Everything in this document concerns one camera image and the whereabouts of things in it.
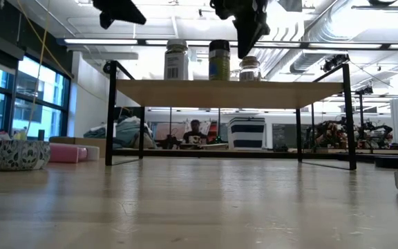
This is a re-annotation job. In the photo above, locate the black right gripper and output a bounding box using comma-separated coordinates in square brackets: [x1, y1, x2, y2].
[209, 0, 271, 59]

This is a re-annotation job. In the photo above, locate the cork-lid glass spice jar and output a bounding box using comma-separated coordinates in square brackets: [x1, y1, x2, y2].
[238, 56, 263, 82]

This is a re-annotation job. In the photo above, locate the black-lid green-label spice jar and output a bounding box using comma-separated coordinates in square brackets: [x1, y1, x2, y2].
[208, 39, 231, 82]

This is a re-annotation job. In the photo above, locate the white-lid spice jar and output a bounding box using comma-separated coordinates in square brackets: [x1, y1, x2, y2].
[164, 39, 190, 81]

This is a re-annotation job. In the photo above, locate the black ceiling track spotlight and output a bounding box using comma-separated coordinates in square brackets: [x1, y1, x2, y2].
[321, 54, 351, 73]

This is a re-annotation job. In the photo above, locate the white navy striped bin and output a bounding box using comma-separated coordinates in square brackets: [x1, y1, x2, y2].
[226, 116, 266, 151]

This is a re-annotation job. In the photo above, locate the person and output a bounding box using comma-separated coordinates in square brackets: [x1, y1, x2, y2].
[182, 119, 209, 145]

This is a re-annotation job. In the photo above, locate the pile of cloth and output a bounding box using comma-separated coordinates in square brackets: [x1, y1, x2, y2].
[83, 116, 158, 150]

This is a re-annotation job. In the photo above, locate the colourful parts pile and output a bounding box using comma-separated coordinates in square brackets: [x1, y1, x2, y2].
[304, 117, 359, 150]

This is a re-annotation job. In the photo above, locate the white block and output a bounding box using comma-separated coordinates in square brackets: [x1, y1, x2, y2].
[77, 145, 101, 161]

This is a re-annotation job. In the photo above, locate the pink block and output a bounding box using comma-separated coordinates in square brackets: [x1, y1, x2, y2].
[49, 143, 88, 164]

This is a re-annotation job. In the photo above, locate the leaf-patterned ceramic bowl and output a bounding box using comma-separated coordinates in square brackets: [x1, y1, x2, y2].
[0, 140, 51, 172]

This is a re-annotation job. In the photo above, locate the wooden shelf with black frame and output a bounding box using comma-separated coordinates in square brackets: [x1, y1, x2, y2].
[104, 60, 358, 171]

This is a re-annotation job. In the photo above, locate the silver ceiling duct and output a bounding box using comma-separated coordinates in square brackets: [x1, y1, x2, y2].
[264, 0, 369, 80]

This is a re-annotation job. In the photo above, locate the yellow hanging cable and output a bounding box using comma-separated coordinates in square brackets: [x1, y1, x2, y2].
[15, 0, 72, 138]

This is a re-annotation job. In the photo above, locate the black camera stand pole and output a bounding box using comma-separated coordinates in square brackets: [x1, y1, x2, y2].
[354, 84, 375, 139]

